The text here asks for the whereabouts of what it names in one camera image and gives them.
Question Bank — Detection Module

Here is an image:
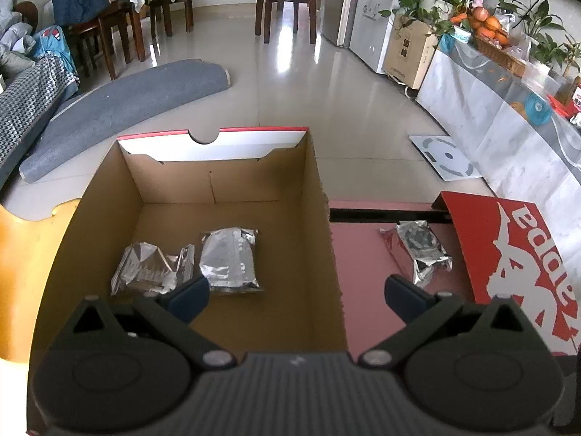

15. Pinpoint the silver foil pouch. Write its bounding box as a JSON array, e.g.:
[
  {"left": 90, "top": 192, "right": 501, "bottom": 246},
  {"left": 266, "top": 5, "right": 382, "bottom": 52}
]
[
  {"left": 199, "top": 227, "right": 262, "bottom": 294},
  {"left": 378, "top": 221, "right": 453, "bottom": 288},
  {"left": 110, "top": 242, "right": 195, "bottom": 295}
]

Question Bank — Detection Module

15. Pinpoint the red Kappa box lid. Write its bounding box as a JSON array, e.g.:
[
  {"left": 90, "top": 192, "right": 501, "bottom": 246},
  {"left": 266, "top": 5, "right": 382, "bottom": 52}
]
[{"left": 432, "top": 191, "right": 580, "bottom": 355}]

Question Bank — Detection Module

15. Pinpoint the red cardboard shoe box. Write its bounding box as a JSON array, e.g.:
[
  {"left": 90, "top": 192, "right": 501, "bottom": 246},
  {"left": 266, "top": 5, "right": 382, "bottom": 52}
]
[{"left": 27, "top": 133, "right": 354, "bottom": 435}]

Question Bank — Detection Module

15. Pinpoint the pink lap desk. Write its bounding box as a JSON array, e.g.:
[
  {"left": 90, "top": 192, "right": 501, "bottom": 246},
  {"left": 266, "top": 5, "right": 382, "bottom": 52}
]
[{"left": 329, "top": 200, "right": 474, "bottom": 359}]

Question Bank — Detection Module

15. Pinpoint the white bathroom scale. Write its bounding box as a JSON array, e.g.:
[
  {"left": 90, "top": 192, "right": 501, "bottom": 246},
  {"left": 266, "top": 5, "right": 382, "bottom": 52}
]
[{"left": 409, "top": 135, "right": 482, "bottom": 182}]

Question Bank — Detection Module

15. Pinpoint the yellow plastic chair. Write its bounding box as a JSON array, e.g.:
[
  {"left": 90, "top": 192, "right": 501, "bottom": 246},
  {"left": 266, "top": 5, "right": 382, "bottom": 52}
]
[{"left": 0, "top": 199, "right": 79, "bottom": 364}]

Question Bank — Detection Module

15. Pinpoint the white marble tv cabinet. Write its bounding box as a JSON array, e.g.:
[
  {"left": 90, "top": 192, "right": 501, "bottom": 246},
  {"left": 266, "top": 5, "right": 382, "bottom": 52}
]
[{"left": 414, "top": 31, "right": 581, "bottom": 237}]

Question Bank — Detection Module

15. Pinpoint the grey rolled floor mat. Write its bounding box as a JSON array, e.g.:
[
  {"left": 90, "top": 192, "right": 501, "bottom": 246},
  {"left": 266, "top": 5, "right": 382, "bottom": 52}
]
[{"left": 19, "top": 59, "right": 231, "bottom": 183}]

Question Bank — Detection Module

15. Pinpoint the blue round fan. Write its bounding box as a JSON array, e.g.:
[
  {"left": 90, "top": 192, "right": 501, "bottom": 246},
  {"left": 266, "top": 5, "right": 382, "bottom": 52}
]
[{"left": 524, "top": 92, "right": 552, "bottom": 127}]

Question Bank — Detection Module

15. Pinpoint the houndstooth sofa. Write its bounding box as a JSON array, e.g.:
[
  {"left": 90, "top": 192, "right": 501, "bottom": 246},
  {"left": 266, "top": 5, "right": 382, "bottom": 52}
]
[{"left": 1, "top": 54, "right": 78, "bottom": 187}]

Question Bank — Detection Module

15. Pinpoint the brown cardboard carton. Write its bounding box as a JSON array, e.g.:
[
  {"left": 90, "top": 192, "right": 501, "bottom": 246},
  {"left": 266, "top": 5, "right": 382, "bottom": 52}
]
[{"left": 383, "top": 15, "right": 438, "bottom": 90}]

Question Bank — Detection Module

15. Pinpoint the white chest freezer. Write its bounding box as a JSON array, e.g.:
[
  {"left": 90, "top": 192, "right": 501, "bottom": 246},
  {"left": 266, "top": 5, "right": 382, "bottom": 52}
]
[{"left": 349, "top": 0, "right": 399, "bottom": 75}]

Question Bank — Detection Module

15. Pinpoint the basket of oranges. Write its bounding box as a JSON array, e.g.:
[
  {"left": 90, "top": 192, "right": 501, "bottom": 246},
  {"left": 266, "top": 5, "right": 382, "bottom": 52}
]
[{"left": 449, "top": 6, "right": 526, "bottom": 78}]

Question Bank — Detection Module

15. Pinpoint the pile of grey clothes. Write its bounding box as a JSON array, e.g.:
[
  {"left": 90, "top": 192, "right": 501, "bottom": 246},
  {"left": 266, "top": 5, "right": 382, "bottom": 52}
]
[{"left": 1, "top": 0, "right": 38, "bottom": 84}]

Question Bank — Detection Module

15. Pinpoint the silver refrigerator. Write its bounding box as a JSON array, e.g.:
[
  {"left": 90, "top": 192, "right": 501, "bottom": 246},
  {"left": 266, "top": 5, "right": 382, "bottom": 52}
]
[{"left": 321, "top": 0, "right": 357, "bottom": 48}]

